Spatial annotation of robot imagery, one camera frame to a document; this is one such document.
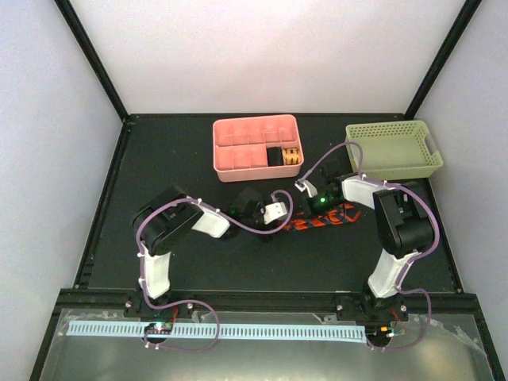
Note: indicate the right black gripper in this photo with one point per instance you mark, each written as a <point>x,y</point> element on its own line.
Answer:
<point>311,209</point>

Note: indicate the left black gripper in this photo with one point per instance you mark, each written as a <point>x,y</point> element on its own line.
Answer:
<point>267,237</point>

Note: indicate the orange navy striped tie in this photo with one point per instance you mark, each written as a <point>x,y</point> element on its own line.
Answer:
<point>343,214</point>

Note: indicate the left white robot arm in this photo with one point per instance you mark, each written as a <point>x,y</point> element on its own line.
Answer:
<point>163,222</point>

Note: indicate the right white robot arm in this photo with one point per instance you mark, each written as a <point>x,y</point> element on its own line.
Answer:
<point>406,227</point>

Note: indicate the rolled yellow patterned tie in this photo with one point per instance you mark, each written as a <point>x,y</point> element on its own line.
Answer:
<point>291,156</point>

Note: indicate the rolled black tie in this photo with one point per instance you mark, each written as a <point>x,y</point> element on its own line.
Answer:
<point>275,157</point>

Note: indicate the pink compartment organizer box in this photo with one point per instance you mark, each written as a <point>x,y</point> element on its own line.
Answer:
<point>240,147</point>

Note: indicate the green perforated plastic basket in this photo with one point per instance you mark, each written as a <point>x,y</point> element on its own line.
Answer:
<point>393,150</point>

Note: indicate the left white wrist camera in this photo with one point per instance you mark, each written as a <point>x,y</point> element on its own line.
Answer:
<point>274,212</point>

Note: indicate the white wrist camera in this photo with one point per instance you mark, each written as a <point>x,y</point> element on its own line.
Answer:
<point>274,212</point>
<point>306,187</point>

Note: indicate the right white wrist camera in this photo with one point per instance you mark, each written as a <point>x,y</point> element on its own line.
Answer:
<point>306,187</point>

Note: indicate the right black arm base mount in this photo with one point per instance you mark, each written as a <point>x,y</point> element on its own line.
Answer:
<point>357,307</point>

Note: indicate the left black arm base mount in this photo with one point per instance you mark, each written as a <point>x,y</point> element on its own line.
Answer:
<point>163,308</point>

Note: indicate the light blue slotted cable duct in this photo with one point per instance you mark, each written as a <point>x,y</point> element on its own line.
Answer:
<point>205,331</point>

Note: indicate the black right frame post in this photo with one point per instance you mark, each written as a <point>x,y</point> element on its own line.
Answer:
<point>460,24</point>

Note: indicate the black frame post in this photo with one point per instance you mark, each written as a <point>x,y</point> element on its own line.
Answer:
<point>80,34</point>
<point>460,24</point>

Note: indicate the black left frame post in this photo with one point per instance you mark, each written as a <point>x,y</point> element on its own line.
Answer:
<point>80,34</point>

